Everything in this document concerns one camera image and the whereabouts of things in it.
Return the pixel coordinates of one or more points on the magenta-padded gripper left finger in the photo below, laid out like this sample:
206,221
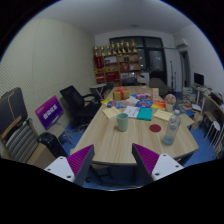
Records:
78,163

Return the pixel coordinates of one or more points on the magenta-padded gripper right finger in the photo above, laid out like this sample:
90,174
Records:
148,161

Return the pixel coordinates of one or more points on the clear plastic water bottle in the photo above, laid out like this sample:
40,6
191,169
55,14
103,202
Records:
171,130

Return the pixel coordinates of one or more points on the black suitcase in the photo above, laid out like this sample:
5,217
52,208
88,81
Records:
51,144

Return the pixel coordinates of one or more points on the flat round red coaster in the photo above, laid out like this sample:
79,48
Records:
155,128

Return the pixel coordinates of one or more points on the pale green cup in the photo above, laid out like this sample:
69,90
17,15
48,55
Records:
122,122

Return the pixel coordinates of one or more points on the teal book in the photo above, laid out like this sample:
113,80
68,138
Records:
144,114

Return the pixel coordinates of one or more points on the large yellow envelope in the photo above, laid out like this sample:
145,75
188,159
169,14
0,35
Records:
162,115

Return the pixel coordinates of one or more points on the small light wooden side table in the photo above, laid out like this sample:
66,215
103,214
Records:
187,120

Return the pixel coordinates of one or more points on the orange red book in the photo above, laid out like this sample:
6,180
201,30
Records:
159,104

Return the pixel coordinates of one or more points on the blue printed book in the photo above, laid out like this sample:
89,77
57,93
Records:
144,103

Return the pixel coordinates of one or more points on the purple sign board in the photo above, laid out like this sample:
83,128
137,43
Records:
48,111

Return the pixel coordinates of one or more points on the small yellow envelope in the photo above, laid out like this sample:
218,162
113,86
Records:
110,112

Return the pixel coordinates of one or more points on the black office chair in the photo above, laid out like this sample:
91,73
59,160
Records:
75,103

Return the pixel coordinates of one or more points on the striped cushion wooden chair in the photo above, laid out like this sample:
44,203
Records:
18,141

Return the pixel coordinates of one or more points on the pink flowers in white pot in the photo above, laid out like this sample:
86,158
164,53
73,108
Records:
170,100

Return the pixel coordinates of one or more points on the pink flat box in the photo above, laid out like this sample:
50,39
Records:
142,95

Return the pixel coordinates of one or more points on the upright wooden card stand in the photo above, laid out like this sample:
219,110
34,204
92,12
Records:
155,93

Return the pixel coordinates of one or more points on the yellow gift box red ribbon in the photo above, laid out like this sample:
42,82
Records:
120,94

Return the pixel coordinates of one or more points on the white round stool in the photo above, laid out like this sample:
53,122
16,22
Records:
213,128

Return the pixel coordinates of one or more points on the pile of books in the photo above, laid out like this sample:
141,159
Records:
189,96

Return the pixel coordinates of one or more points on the grey armchair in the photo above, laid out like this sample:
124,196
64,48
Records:
158,85

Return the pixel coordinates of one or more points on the small round white table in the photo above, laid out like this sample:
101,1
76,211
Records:
97,87

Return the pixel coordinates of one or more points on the long wooden side desk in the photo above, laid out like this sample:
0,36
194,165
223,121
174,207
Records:
210,101

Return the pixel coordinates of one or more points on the black flat case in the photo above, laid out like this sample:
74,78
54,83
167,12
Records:
11,106

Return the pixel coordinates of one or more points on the black computer monitor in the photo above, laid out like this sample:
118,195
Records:
198,79

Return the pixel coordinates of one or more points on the wooden shelf unit with trophies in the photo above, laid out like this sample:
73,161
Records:
115,65

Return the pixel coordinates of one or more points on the white air conditioner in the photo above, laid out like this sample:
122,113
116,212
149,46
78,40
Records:
182,43

